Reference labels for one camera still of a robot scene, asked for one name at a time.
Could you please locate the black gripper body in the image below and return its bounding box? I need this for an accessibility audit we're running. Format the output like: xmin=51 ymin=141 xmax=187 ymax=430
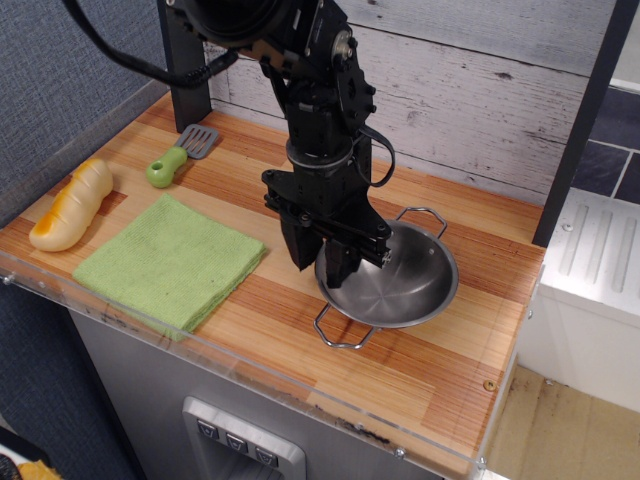
xmin=262 ymin=165 xmax=391 ymax=267

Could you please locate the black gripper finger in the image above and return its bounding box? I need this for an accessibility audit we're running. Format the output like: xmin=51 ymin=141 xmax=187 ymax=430
xmin=324 ymin=240 xmax=361 ymax=289
xmin=280 ymin=210 xmax=325 ymax=271

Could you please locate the silver metal bowl with handles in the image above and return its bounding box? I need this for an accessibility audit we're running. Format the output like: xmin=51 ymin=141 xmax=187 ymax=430
xmin=314 ymin=207 xmax=459 ymax=350

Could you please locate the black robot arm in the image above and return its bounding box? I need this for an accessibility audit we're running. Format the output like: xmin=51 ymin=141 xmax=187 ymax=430
xmin=167 ymin=1 xmax=392 ymax=288

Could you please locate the green folded cloth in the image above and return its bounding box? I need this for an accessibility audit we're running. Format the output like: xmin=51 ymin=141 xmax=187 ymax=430
xmin=73 ymin=194 xmax=266 ymax=340

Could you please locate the clear acrylic front guard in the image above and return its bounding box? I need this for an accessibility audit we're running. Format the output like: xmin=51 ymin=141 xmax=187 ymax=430
xmin=1 ymin=253 xmax=488 ymax=479

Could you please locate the grey toy fridge dispenser panel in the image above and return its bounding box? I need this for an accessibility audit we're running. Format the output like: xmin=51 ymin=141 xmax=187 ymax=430
xmin=182 ymin=396 xmax=307 ymax=479

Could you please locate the yellow toy bread loaf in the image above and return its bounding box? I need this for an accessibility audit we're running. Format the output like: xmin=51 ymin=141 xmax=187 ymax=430
xmin=29 ymin=158 xmax=113 ymax=252

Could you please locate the white toy sink unit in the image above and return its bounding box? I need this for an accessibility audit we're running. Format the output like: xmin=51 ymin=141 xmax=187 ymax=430
xmin=517 ymin=189 xmax=639 ymax=411

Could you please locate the yellow object bottom left corner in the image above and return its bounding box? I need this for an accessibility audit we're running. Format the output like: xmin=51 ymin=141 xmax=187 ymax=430
xmin=17 ymin=461 xmax=62 ymax=480

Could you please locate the green handled grey toy spatula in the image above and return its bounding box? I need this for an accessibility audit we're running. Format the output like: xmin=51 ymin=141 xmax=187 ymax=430
xmin=145 ymin=124 xmax=218 ymax=188

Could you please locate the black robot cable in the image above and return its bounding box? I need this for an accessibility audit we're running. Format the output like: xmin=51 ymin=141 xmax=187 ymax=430
xmin=62 ymin=0 xmax=240 ymax=91

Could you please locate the black right vertical post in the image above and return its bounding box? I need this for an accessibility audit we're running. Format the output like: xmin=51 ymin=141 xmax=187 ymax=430
xmin=532 ymin=0 xmax=639 ymax=248

